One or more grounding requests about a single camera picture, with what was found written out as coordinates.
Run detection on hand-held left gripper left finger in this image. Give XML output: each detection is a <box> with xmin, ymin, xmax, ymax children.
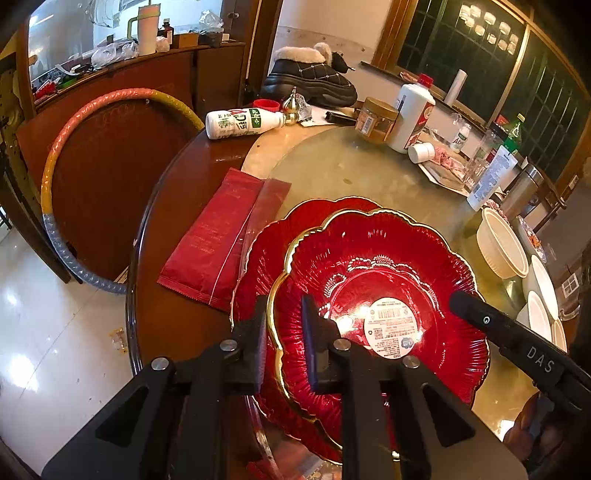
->
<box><xmin>41</xmin><ymin>295</ymin><xmax>269</xmax><ymax>480</ymax></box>

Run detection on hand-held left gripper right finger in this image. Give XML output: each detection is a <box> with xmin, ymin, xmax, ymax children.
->
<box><xmin>301</xmin><ymin>294</ymin><xmax>529</xmax><ymax>480</ymax></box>

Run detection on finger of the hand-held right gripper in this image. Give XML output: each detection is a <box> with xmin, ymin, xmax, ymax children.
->
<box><xmin>449</xmin><ymin>290</ymin><xmax>591</xmax><ymax>412</ymax></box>

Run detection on white foam bowl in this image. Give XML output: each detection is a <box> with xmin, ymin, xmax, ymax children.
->
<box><xmin>551</xmin><ymin>318</ymin><xmax>568</xmax><ymax>352</ymax></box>
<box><xmin>515</xmin><ymin>291</ymin><xmax>553</xmax><ymax>343</ymax></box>
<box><xmin>526</xmin><ymin>256</ymin><xmax>560</xmax><ymax>319</ymax></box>

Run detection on red scalloped plate gold rim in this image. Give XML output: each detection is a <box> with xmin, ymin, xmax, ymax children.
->
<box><xmin>231</xmin><ymin>196</ymin><xmax>384</xmax><ymax>464</ymax></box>

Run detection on white ribbed disposable bowl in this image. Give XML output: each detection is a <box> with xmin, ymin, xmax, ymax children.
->
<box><xmin>475</xmin><ymin>208</ymin><xmax>530</xmax><ymax>278</ymax></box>

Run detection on red scalloped plate white sticker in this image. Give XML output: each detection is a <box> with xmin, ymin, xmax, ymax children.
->
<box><xmin>267</xmin><ymin>209</ymin><xmax>490</xmax><ymax>462</ymax></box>

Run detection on person's right hand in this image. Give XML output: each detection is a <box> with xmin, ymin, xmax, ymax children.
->
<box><xmin>503</xmin><ymin>392</ymin><xmax>573</xmax><ymax>467</ymax></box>

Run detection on blue and white plate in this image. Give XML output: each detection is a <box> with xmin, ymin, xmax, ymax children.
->
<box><xmin>517</xmin><ymin>217</ymin><xmax>549</xmax><ymax>264</ymax></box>

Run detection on red foil packet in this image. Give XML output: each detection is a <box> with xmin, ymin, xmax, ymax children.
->
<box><xmin>157</xmin><ymin>167</ymin><xmax>266</xmax><ymax>313</ymax></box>

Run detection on clear red plastic wrapper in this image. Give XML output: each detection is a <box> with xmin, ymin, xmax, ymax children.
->
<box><xmin>231</xmin><ymin>179</ymin><xmax>293</xmax><ymax>296</ymax></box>

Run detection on stainless steel thermos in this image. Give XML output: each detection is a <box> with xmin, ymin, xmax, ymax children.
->
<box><xmin>501</xmin><ymin>166</ymin><xmax>546</xmax><ymax>217</ymax></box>

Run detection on white green carton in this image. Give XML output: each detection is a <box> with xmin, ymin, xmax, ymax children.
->
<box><xmin>466</xmin><ymin>145</ymin><xmax>518</xmax><ymax>212</ymax></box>

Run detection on clear glass cup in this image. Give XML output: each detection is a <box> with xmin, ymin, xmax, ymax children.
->
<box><xmin>464</xmin><ymin>157</ymin><xmax>490</xmax><ymax>190</ymax></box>

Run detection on glass turntable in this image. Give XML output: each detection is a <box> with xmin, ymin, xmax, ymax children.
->
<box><xmin>240</xmin><ymin>124</ymin><xmax>571</xmax><ymax>462</ymax></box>

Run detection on tray of raw meat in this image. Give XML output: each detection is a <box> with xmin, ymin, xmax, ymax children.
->
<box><xmin>418</xmin><ymin>143</ymin><xmax>467</xmax><ymax>190</ymax></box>

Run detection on green plastic bottle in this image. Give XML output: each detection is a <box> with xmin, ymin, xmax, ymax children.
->
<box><xmin>503</xmin><ymin>113</ymin><xmax>525</xmax><ymax>155</ymax></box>

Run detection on small white cup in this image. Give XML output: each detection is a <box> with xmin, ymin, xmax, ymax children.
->
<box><xmin>408</xmin><ymin>141</ymin><xmax>435</xmax><ymax>163</ymax></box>

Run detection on clear plastic water bottle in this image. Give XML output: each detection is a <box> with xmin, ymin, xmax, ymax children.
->
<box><xmin>450</xmin><ymin>121</ymin><xmax>472</xmax><ymax>153</ymax></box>

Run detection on folded round wooden tabletop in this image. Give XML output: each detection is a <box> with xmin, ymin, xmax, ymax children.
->
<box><xmin>16</xmin><ymin>92</ymin><xmax>199</xmax><ymax>282</ymax></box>

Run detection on white milk bottle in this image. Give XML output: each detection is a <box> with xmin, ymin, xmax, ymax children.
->
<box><xmin>205</xmin><ymin>107</ymin><xmax>287</xmax><ymax>140</ymax></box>

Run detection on amber jar gold lid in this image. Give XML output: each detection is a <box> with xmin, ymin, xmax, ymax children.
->
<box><xmin>355</xmin><ymin>97</ymin><xmax>399</xmax><ymax>143</ymax></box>

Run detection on silver decorative bottle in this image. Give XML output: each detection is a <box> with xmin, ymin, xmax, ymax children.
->
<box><xmin>281</xmin><ymin>87</ymin><xmax>312</xmax><ymax>125</ymax></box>

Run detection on white liquor bottle red cap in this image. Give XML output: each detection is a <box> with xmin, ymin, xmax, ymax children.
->
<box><xmin>387</xmin><ymin>74</ymin><xmax>436</xmax><ymax>154</ymax></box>

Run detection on white paper roll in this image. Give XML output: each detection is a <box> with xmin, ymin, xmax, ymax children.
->
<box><xmin>444</xmin><ymin>69</ymin><xmax>468</xmax><ymax>108</ymax></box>

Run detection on black fur-lined boot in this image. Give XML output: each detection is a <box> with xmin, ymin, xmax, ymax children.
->
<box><xmin>318</xmin><ymin>42</ymin><xmax>357</xmax><ymax>75</ymax></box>
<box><xmin>261</xmin><ymin>46</ymin><xmax>358</xmax><ymax>109</ymax></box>

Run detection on multicolour hula hoop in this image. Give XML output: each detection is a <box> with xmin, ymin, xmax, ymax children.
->
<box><xmin>41</xmin><ymin>89</ymin><xmax>206</xmax><ymax>295</ymax></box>

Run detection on wooden cabinet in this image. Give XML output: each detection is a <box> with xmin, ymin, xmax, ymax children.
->
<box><xmin>28</xmin><ymin>41</ymin><xmax>247</xmax><ymax>134</ymax></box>

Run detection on dark lattice window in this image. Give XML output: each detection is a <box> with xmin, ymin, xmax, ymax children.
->
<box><xmin>397</xmin><ymin>0</ymin><xmax>591</xmax><ymax>181</ymax></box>

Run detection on clear plastic bag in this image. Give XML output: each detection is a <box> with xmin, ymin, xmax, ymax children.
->
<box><xmin>91</xmin><ymin>41</ymin><xmax>139</xmax><ymax>70</ymax></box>

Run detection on white tumbler with handle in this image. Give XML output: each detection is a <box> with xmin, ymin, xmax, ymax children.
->
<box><xmin>137</xmin><ymin>4</ymin><xmax>161</xmax><ymax>56</ymax></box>

